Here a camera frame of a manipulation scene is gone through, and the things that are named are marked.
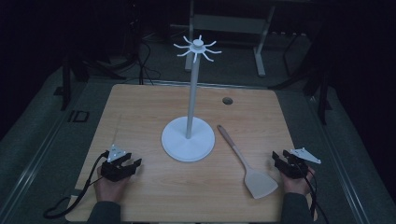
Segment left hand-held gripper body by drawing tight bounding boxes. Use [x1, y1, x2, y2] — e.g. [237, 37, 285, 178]
[100, 144, 137, 183]

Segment grey metal desk frame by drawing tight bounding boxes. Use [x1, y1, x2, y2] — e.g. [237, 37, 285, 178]
[184, 0, 276, 77]

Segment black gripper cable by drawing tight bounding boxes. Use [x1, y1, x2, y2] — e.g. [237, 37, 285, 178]
[298, 161, 331, 224]
[42, 150, 110, 220]

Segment wooden-handled beige spatula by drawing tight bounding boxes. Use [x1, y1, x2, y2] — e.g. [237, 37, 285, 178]
[217, 124, 279, 200]

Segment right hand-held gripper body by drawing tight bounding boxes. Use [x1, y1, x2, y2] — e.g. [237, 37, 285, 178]
[276, 147, 322, 180]

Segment black metal stand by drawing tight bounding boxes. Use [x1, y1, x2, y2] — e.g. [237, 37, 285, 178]
[53, 54, 92, 112]
[270, 31, 333, 126]

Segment white hook stand rack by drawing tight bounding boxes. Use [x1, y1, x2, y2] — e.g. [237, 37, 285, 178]
[161, 35, 222, 163]

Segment person's right hand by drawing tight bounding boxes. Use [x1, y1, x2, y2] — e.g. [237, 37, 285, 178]
[279, 166, 316, 197]

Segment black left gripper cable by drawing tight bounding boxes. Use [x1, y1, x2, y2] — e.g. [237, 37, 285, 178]
[42, 150, 110, 220]

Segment person's left hand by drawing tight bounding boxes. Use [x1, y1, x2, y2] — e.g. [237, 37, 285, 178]
[93, 173, 132, 203]

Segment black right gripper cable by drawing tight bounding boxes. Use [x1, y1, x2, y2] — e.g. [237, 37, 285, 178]
[298, 161, 331, 224]

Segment black floor cables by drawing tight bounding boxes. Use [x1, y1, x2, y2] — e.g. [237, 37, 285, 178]
[135, 38, 163, 86]

